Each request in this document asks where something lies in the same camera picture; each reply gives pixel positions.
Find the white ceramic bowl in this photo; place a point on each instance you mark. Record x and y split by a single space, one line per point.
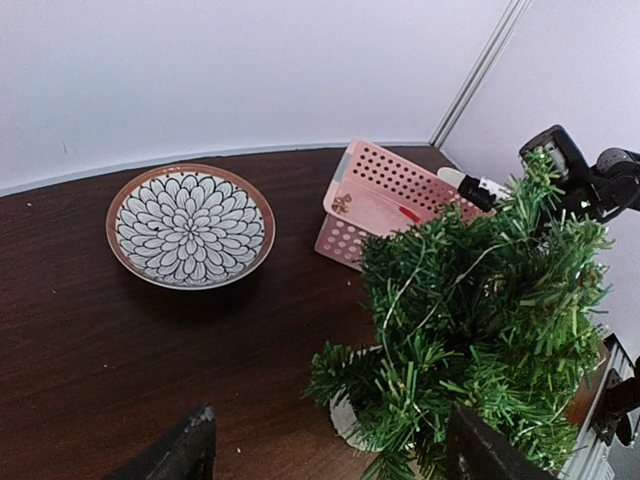
451 176

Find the right aluminium frame post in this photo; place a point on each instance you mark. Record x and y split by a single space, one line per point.
489 55

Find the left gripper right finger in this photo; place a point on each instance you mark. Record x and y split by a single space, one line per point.
475 451

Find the flower pattern plate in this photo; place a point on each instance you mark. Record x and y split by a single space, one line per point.
190 227

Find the pink plastic basket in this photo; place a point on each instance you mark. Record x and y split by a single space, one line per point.
363 199

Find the small green christmas tree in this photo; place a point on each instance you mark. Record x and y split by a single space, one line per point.
491 314

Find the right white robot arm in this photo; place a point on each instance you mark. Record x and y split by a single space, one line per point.
600 192

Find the front aluminium rail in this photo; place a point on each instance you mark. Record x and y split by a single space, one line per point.
590 458

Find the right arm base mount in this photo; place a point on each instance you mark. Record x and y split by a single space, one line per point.
618 398

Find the red ribbon bow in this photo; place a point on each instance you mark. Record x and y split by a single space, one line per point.
410 215

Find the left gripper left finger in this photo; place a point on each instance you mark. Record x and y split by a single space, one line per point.
186 451

